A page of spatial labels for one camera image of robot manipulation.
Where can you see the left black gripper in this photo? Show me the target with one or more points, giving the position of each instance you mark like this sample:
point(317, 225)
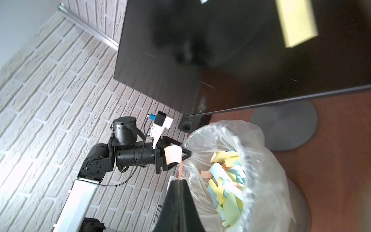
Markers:
point(163, 159)

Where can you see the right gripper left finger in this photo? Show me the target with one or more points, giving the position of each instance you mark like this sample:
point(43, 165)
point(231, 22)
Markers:
point(168, 220)

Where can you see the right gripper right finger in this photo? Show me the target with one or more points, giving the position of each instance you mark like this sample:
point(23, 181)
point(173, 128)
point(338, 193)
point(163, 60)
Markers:
point(189, 220)

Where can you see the pink sticky note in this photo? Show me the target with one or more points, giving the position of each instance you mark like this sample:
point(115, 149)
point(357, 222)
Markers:
point(173, 154)

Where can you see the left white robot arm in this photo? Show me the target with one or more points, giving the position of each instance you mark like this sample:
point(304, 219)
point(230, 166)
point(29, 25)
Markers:
point(100, 160)

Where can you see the black box under monitor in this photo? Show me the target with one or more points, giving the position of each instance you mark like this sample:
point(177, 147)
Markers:
point(190, 124)

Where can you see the pile of discarded sticky notes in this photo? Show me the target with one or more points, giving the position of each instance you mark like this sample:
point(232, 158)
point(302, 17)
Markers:
point(226, 180)

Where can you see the black flat monitor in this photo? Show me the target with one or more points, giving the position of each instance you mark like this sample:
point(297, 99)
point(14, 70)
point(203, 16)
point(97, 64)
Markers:
point(218, 56)

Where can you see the round grey monitor base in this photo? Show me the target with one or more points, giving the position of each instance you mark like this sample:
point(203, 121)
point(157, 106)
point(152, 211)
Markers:
point(286, 126)

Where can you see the light green sticky note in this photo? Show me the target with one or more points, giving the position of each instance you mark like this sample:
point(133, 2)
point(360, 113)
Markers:
point(297, 21)

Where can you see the clear plastic bin liner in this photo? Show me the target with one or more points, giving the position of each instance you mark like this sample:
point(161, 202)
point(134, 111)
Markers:
point(266, 199)

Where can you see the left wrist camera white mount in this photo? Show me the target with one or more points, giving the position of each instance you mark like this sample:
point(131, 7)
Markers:
point(160, 122)

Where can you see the left aluminium corner post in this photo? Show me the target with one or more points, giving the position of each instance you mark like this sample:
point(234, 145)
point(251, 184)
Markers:
point(87, 27)

